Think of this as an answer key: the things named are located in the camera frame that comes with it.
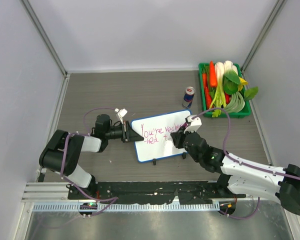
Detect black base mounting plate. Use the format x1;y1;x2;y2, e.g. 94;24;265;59
67;180;246;204

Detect small orange toy carrot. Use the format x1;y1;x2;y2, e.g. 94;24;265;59
202;73;212;109

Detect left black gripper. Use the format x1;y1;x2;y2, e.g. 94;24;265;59
105;121;144;143

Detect magenta capped marker pen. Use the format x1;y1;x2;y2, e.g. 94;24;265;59
181;122;188;128

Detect large orange toy carrot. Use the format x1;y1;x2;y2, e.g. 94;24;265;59
209;61;218;88

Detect wrist white camera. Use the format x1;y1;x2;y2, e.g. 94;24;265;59
183;115;202;133
114;108;128;123

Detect blue framed whiteboard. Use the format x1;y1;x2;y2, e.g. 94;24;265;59
131;109;192;163

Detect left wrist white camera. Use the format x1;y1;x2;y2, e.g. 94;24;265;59
114;108;128;123

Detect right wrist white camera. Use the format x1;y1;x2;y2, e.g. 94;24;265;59
183;115;202;133

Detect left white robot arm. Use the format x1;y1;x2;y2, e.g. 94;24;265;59
39;114;144;200

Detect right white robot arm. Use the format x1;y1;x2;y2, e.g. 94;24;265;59
170;127;300;216

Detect white slotted cable duct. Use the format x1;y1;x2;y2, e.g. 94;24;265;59
32;201;220;213

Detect green toy leafy vegetable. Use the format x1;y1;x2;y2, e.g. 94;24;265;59
223;69;259;102

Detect pale green toy beans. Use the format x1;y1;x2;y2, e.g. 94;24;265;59
225;92;245;114

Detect blue silver energy drink can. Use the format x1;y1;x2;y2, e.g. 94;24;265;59
182;86;196;109

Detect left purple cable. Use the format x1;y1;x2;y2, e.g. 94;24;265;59
59;106;121;217

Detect green plastic tray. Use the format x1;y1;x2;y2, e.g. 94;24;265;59
198;63;251;119

